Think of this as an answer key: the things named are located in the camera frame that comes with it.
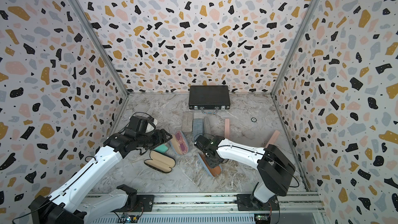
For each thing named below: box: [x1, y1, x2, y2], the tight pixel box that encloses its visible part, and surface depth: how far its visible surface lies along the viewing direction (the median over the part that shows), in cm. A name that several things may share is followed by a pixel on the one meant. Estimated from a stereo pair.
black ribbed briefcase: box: [188, 85, 231, 115], surface depth 115 cm
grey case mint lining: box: [192, 118, 204, 142], surface depth 101 cm
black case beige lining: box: [144, 150, 176, 174], surface depth 87 cm
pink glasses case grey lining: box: [224, 118, 231, 140], surface depth 99 cm
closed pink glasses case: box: [265, 130, 281, 149], surface depth 93 cm
